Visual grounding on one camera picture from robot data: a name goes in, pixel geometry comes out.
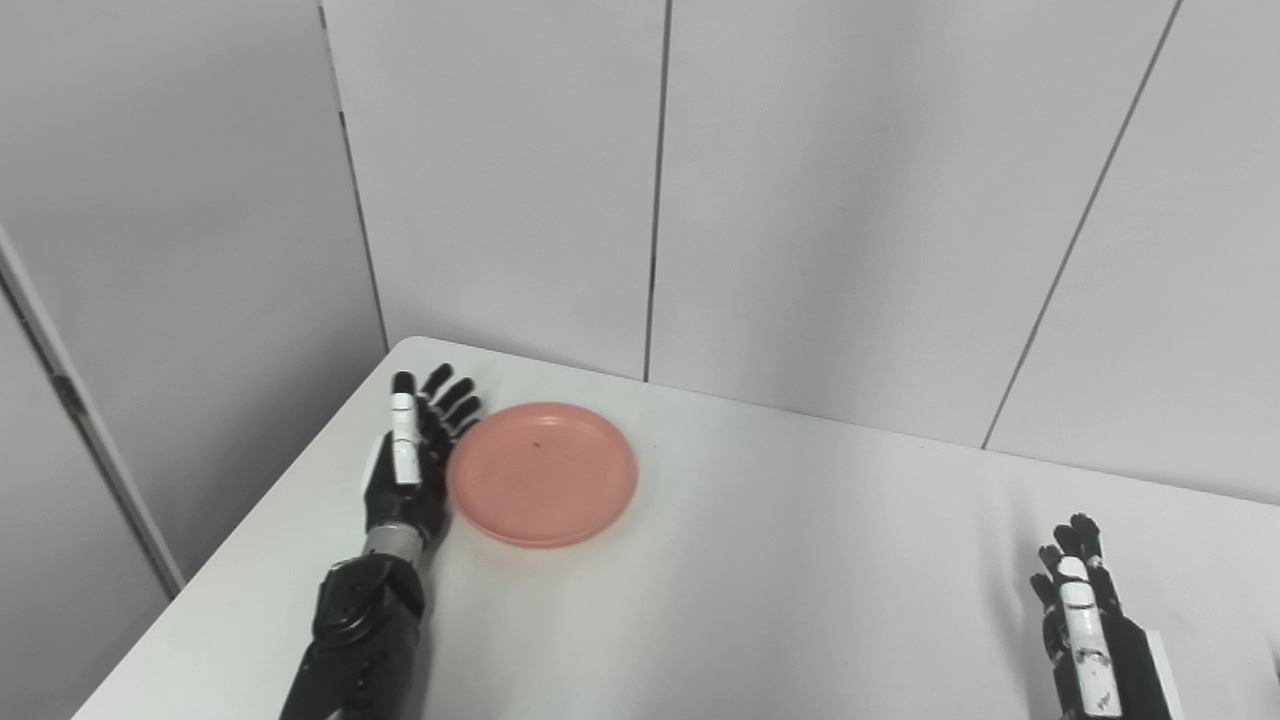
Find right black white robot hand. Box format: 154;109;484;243
1030;513;1183;720

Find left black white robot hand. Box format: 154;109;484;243
361;364;484;550

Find pink round plate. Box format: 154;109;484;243
446;402;639;549

